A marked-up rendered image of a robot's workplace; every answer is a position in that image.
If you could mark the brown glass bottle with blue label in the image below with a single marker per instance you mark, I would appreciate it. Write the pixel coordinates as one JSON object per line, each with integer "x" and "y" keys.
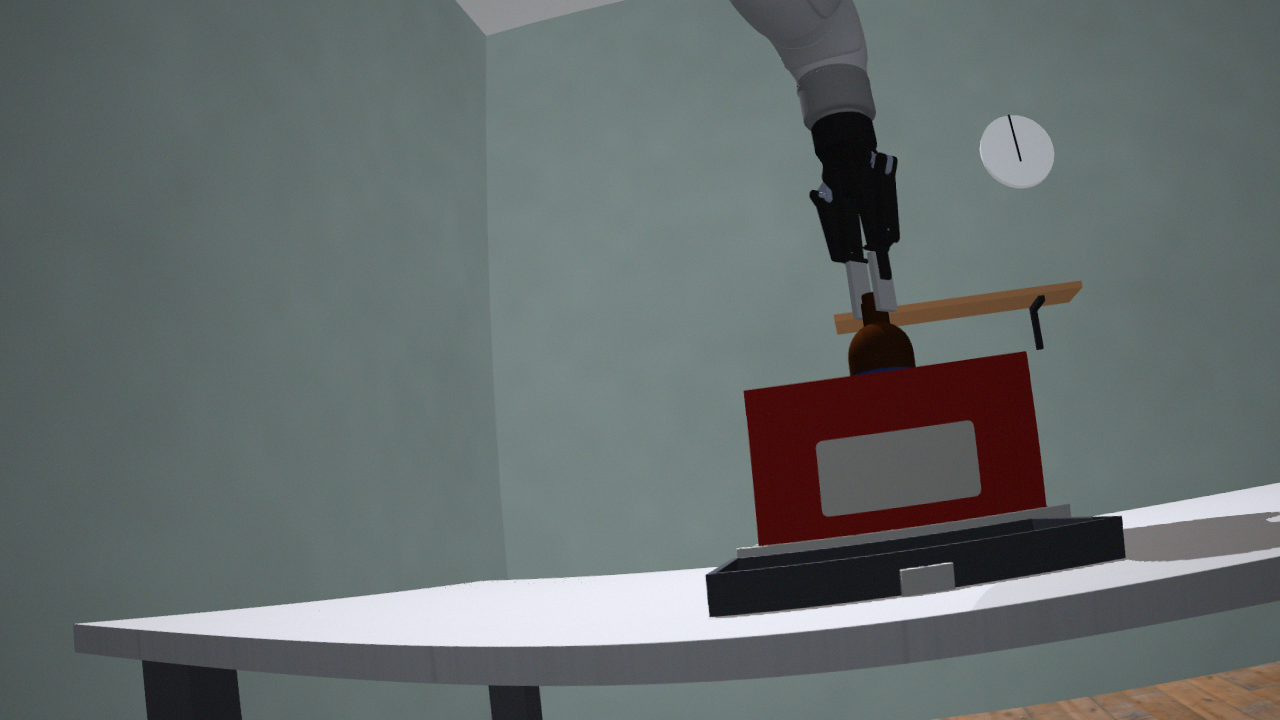
{"x": 879, "y": 346}

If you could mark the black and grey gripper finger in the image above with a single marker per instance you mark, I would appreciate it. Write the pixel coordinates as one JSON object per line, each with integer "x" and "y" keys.
{"x": 833, "y": 210}
{"x": 883, "y": 196}

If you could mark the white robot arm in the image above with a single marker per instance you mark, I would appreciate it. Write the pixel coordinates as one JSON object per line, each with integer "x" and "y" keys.
{"x": 824, "y": 49}

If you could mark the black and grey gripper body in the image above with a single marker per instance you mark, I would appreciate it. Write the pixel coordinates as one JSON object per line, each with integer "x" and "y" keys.
{"x": 845, "y": 135}

